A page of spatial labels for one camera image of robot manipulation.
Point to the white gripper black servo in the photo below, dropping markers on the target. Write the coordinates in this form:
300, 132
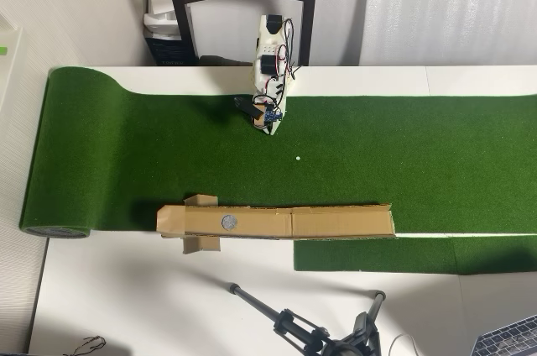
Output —
273, 124

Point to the brown cardboard ramp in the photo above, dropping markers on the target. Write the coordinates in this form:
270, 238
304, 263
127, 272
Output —
327, 223

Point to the dark blue box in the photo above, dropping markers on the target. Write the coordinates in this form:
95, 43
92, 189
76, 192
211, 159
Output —
168, 51

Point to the long green turf mat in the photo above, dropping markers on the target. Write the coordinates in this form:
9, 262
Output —
126, 163

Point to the white curtain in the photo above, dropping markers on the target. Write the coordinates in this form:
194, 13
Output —
440, 7

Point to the black tripod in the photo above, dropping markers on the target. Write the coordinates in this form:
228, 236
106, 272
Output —
335, 347

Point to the white plastic container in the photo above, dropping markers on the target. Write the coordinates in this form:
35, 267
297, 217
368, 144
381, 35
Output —
12, 62

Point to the laptop keyboard corner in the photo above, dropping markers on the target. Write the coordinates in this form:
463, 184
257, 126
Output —
507, 339

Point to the blue board wrist camera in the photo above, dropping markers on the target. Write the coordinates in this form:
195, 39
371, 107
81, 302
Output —
270, 114

